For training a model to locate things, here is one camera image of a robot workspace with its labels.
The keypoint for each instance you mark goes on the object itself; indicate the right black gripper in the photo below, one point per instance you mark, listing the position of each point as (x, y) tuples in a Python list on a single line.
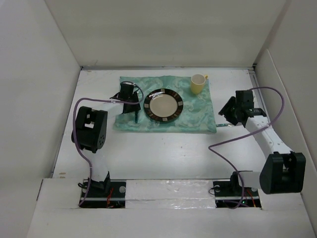
[(226, 111)]

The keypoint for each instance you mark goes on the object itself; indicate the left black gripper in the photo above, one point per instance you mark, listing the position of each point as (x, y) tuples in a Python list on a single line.
[(134, 108)]

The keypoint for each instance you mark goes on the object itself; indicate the green handled knife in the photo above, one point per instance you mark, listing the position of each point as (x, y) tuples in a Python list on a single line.
[(224, 125)]

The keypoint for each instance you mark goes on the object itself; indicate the dark rimmed beige plate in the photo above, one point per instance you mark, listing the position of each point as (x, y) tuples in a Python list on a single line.
[(163, 105)]

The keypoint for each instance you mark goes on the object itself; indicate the green patterned cloth napkin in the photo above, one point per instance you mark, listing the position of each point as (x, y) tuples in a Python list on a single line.
[(197, 115)]

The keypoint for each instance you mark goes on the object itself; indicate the yellow ceramic mug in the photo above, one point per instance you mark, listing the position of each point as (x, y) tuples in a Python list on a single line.
[(197, 83)]

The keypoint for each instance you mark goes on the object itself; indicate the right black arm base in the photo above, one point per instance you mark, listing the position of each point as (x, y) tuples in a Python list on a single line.
[(228, 193)]

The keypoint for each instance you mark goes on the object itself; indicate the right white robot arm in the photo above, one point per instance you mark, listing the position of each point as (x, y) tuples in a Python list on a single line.
[(284, 169)]

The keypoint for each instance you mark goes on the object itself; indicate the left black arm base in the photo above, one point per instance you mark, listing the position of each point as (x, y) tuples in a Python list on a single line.
[(103, 194)]

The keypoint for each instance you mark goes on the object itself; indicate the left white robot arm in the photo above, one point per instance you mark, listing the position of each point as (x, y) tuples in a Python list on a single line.
[(90, 118)]

